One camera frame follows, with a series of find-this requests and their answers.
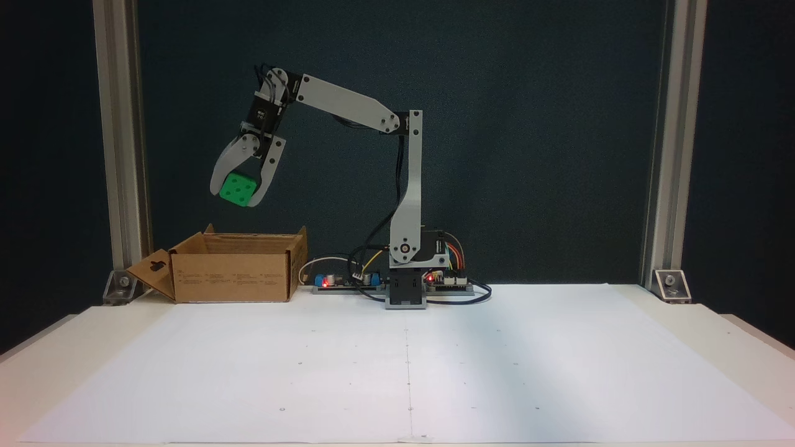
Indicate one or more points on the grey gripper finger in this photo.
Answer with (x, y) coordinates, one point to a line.
(239, 152)
(272, 167)

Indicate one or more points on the green dice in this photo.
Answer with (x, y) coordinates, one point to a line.
(238, 189)

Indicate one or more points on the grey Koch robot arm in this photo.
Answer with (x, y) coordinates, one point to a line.
(407, 186)

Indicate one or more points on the open cardboard box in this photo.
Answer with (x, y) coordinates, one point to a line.
(230, 279)

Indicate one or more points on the circuit board with blue capacitor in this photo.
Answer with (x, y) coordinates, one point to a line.
(348, 282)

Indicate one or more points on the aluminium profile post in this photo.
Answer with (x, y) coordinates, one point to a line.
(121, 124)
(674, 124)

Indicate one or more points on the metal corner bracket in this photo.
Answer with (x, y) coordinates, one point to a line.
(121, 287)
(672, 285)

